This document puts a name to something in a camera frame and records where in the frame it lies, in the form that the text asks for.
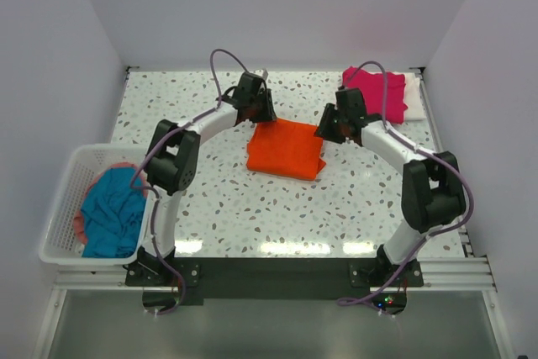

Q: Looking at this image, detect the folded white t-shirt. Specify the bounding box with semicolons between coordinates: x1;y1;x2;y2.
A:
403;72;426;122

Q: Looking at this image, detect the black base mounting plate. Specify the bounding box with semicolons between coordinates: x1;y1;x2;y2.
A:
124;255;425;314

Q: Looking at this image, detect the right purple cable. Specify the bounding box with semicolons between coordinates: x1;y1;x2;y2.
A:
336;60;477;308

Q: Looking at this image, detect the orange t-shirt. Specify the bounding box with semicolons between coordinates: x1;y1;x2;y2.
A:
246;119;326;181

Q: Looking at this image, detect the white plastic laundry basket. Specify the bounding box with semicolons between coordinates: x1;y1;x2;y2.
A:
39;144;145;268

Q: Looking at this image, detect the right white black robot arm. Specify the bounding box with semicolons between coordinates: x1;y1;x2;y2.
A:
315;87;467;286

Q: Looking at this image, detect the blue t-shirt in basket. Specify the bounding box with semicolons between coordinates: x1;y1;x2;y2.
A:
79;167;148;259

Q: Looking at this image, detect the pink garment in basket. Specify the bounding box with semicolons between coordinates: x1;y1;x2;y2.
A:
73;160;144;246

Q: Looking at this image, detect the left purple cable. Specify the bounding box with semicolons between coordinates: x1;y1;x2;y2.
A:
129;48;253;316

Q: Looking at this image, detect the folded magenta t-shirt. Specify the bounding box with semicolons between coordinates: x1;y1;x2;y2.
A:
340;66;409;125

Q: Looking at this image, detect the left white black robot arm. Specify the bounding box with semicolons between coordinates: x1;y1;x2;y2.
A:
142;70;277;285

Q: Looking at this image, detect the purple cable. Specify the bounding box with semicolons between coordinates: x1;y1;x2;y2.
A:
336;60;477;308
129;48;253;316

